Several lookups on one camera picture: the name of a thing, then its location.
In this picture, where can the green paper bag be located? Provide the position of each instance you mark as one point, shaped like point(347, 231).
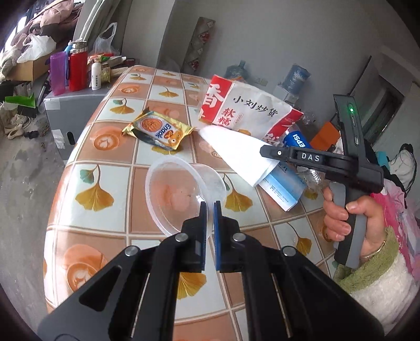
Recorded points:
point(22, 100)

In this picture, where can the blue white medicine box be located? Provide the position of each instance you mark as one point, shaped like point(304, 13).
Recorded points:
point(284, 186)

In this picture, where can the yellow Enaak snack packet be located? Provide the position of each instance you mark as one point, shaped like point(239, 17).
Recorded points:
point(158, 130)

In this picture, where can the tall patterned roll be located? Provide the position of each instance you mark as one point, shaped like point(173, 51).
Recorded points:
point(200, 37)

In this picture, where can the water jug on dispenser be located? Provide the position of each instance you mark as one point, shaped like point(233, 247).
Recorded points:
point(295, 79)

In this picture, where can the white paper cup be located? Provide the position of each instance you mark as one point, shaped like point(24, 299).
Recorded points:
point(240, 152)

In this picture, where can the pink floral blanket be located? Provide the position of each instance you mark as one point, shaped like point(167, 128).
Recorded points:
point(398, 215)

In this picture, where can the large blue water jug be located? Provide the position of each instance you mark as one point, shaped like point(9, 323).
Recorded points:
point(237, 72)

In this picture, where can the grey side cabinet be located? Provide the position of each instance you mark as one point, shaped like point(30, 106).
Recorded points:
point(68, 114)

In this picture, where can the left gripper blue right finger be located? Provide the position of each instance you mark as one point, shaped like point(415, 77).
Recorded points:
point(218, 239)

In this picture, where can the white water dispenser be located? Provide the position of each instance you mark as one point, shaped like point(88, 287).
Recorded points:
point(282, 94)

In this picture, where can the clear plastic bowl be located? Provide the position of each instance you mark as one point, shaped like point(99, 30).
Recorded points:
point(174, 190)

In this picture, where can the white small bottle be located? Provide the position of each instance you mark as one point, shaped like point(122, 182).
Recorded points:
point(96, 71)

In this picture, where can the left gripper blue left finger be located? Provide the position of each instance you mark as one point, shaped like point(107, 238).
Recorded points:
point(201, 235)

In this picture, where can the red white snack bag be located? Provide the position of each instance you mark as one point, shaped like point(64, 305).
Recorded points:
point(242, 107)

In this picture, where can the green fluffy sleeve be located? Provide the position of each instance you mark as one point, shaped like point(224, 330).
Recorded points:
point(386, 262)

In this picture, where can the orange stool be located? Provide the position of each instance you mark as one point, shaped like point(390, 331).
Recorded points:
point(326, 137)

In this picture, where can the white plastic bag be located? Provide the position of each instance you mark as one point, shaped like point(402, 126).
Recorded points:
point(103, 43)

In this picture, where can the red thermos bottle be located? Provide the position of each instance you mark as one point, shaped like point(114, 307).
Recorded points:
point(77, 66)

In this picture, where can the purple plastic container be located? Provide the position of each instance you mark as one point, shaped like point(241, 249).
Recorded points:
point(57, 72)

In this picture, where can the cardboard box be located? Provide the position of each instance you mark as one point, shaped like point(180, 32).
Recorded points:
point(30, 70)

